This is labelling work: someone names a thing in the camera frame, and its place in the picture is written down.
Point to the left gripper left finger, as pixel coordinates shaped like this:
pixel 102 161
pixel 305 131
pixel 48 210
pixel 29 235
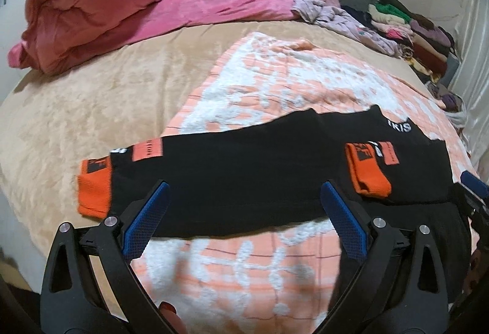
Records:
pixel 89 285

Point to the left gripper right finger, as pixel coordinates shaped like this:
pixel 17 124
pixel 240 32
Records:
pixel 399 286

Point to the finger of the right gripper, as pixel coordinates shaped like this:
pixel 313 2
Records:
pixel 476 185

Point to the black orange knit sweater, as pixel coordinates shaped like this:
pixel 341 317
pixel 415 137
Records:
pixel 238 181

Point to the bag of clothes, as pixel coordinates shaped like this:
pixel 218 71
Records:
pixel 453 105

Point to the stack of folded clothes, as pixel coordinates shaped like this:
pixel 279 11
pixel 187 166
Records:
pixel 428 48

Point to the person's left hand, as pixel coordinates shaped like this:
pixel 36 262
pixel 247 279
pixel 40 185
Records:
pixel 170 314

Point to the peach white plush blanket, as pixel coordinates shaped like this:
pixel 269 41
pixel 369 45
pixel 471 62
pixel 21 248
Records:
pixel 282 280

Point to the white satin curtain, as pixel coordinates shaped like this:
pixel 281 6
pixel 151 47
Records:
pixel 471 80

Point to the beige fleece bed sheet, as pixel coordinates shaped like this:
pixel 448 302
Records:
pixel 50 125

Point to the lilac crumpled garment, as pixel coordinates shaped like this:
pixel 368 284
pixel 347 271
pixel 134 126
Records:
pixel 339 21

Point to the pink satin comforter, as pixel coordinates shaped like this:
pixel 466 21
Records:
pixel 62 34

